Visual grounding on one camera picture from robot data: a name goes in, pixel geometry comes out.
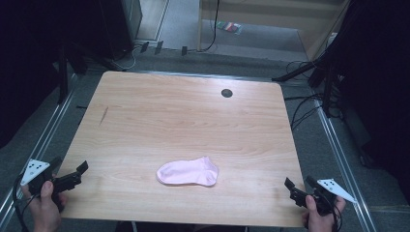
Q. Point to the colourful striped packet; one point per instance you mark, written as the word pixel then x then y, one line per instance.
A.
pixel 229 27

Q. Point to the person's right hand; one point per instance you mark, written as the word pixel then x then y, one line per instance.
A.
pixel 320 224

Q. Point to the person's left hand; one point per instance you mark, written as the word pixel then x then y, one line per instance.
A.
pixel 45 212

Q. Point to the black curtain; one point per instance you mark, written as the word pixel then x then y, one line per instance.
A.
pixel 25 64
pixel 380 80

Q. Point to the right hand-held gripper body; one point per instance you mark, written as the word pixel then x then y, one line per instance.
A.
pixel 332 190

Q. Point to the light wooden cabinet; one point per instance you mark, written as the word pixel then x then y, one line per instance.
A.
pixel 322 38

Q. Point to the metal floor rail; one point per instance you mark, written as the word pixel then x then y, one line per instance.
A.
pixel 45 135
pixel 206 75
pixel 338 154

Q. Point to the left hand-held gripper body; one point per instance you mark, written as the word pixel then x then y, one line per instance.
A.
pixel 34 170

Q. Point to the dark round table grommet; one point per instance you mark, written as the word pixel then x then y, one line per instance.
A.
pixel 227 93

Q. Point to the dark cabinet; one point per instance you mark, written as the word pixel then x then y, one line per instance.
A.
pixel 122 25

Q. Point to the black metal stand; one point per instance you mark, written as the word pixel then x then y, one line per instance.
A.
pixel 327 96
pixel 63 83

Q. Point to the pink ankle sock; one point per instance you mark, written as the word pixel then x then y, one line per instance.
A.
pixel 187 172

